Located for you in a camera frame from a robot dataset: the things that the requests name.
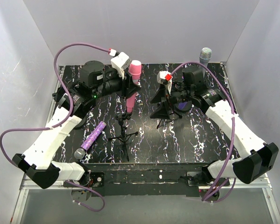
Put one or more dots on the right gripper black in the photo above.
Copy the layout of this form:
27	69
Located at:
166	100

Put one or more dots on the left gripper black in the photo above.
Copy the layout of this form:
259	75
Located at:
124	84

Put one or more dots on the purple matte microphone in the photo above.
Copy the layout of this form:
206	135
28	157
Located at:
184	107

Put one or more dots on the pink microphone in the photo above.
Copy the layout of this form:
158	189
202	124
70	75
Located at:
134	73

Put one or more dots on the black round-base clip stand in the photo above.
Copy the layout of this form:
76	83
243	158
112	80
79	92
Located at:
177	110

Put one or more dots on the black left-edge clip stand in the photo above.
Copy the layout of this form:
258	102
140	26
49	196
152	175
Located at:
79	108

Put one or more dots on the silver grey microphone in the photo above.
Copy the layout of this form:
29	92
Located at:
205	56

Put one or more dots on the purple glitter microphone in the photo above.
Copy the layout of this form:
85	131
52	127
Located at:
81	152

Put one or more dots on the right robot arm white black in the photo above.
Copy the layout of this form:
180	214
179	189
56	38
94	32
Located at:
256	156

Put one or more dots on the black tripod shock-mount stand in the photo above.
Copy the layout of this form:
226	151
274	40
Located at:
172	116

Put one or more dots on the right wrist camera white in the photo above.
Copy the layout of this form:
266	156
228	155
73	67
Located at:
165	78

